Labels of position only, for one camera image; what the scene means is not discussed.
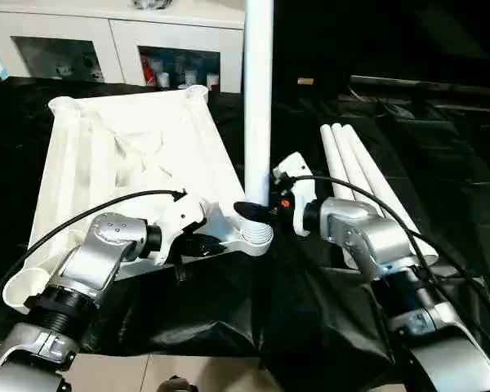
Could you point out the white plastic table leg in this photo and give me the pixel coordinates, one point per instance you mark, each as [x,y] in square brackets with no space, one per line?
[258,102]
[367,155]
[335,155]
[351,155]

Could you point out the white plastic table top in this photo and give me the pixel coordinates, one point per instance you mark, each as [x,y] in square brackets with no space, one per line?
[126,134]

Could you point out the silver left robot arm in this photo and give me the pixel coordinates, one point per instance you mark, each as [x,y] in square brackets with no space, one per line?
[85,253]

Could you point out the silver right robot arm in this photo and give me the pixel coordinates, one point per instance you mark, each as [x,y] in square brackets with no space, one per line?
[371,237]

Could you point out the black work mat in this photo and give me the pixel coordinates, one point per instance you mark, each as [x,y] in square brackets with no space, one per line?
[188,306]

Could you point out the small yellow label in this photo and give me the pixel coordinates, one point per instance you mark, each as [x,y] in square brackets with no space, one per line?
[304,81]

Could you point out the dark robot foot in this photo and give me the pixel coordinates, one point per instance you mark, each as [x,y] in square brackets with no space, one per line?
[175,384]

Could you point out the white jar behind glass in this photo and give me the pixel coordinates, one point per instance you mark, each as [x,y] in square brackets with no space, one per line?
[212,80]

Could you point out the white bottle behind glass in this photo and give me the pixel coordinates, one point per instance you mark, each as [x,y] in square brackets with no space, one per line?
[163,80]

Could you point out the red packet behind glass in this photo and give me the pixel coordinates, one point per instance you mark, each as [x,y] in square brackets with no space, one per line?
[148,70]

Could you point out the long black bar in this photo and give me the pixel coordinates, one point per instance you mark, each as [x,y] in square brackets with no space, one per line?
[424,87]

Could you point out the patterned bowl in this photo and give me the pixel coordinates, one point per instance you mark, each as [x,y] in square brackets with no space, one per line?
[151,3]

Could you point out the white glass-door cabinet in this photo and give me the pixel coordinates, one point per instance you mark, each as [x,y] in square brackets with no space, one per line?
[106,28]

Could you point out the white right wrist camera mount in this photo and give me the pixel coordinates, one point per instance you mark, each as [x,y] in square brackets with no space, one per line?
[300,192]

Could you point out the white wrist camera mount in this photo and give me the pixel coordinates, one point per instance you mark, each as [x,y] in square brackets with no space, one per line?
[300,192]
[175,216]

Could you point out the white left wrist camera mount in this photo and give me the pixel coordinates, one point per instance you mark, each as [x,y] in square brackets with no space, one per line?
[175,216]

